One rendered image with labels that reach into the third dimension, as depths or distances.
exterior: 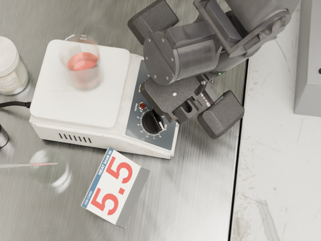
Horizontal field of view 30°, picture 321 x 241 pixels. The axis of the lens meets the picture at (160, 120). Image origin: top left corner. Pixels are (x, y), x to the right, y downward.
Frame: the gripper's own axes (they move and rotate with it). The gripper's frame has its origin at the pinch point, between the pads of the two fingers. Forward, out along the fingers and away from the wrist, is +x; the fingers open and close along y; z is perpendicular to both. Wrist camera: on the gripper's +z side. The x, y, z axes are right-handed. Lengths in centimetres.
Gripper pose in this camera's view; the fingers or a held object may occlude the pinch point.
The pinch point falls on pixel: (169, 81)
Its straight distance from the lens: 81.4
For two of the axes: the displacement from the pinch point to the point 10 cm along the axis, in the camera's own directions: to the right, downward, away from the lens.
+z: -6.6, 5.4, -5.1
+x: -4.5, 2.6, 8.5
